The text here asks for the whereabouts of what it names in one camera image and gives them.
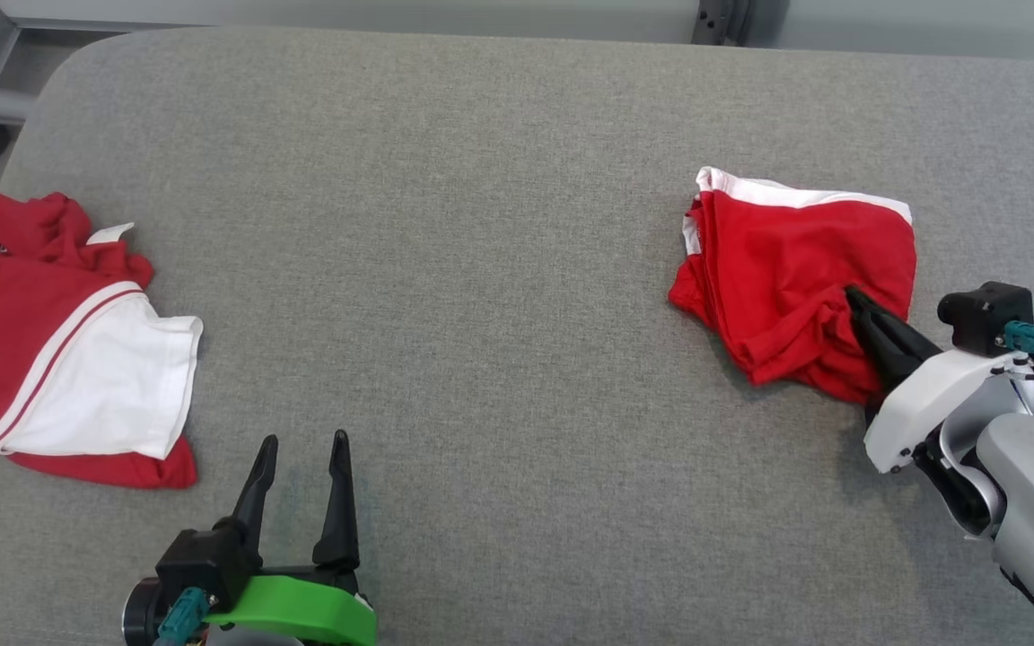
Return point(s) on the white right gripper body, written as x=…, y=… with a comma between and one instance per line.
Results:
x=921, y=395

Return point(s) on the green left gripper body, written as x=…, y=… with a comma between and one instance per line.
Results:
x=302, y=606

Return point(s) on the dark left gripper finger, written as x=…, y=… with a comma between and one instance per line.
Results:
x=257, y=493
x=339, y=511

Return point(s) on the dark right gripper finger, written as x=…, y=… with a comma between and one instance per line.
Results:
x=894, y=330
x=885, y=363

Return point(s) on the red garment with white hem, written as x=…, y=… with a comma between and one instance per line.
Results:
x=777, y=269

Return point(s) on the red jersey with white sleeve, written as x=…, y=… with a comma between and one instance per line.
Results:
x=23, y=341

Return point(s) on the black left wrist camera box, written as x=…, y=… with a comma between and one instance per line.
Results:
x=203, y=565

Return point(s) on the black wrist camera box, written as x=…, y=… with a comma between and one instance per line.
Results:
x=203, y=565
x=984, y=314

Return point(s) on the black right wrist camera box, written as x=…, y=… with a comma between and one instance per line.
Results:
x=984, y=314

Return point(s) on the grey metal post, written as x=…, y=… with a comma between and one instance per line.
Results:
x=719, y=18

